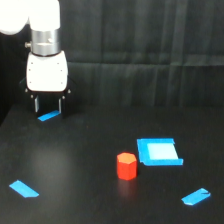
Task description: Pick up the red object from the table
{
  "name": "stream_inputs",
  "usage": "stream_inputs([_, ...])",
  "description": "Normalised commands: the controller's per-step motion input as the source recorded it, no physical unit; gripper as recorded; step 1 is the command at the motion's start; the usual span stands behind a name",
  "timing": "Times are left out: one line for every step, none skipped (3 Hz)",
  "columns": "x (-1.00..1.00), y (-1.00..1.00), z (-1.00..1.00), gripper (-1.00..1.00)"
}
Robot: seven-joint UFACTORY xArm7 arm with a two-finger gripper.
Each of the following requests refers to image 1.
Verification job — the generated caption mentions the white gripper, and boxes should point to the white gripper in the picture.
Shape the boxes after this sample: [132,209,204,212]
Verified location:
[19,51,75,118]

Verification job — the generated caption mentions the red hexagonal block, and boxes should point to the red hexagonal block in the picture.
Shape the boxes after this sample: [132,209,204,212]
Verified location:
[117,152,137,181]

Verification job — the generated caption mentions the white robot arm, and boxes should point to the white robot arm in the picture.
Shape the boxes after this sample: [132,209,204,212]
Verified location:
[0,0,74,117]

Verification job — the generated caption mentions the blue tape strip far left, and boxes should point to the blue tape strip far left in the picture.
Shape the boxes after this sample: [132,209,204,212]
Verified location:
[38,110,60,122]

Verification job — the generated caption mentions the blue tape strip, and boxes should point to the blue tape strip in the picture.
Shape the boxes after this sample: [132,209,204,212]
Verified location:
[181,188,211,206]
[38,110,60,122]
[9,180,39,198]

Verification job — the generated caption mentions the black backdrop curtain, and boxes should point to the black backdrop curtain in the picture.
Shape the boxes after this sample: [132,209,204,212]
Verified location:
[0,0,224,125]

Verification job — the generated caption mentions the blue tape strip near left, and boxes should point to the blue tape strip near left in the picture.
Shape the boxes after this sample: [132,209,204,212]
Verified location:
[9,180,39,198]

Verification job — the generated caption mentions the blue taped square marker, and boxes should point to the blue taped square marker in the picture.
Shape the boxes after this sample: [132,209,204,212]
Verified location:
[137,138,184,166]

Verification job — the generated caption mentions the blue tape strip near right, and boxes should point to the blue tape strip near right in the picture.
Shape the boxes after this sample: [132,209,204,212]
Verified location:
[181,188,211,206]

